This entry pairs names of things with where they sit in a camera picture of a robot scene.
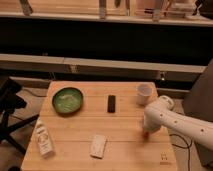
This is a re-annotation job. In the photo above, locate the green bowl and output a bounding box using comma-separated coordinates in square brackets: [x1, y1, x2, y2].
[52, 87, 83, 115]

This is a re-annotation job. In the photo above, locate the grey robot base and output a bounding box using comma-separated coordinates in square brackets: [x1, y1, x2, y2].
[181, 59, 213, 168]

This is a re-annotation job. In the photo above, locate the black rectangular block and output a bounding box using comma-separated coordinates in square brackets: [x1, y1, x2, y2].
[107, 95, 116, 113]

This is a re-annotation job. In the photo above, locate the white paper cup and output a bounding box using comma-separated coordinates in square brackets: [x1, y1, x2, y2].
[137, 84, 153, 105]

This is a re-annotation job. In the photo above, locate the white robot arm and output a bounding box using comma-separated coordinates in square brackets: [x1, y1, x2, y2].
[143, 95, 213, 150]

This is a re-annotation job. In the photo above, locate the black office chair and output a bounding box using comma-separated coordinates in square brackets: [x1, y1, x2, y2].
[0, 76, 39, 154]

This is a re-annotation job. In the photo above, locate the wooden shelf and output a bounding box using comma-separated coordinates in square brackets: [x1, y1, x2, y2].
[0, 53, 206, 82]

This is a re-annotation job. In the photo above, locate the black cable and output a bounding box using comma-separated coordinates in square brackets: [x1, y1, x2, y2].
[169, 133, 194, 171]

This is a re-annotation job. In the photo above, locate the white sponge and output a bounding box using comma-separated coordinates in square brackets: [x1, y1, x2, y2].
[90, 135, 107, 159]

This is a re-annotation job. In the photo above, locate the white bottle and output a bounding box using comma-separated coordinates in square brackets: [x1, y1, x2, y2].
[35, 119, 54, 158]

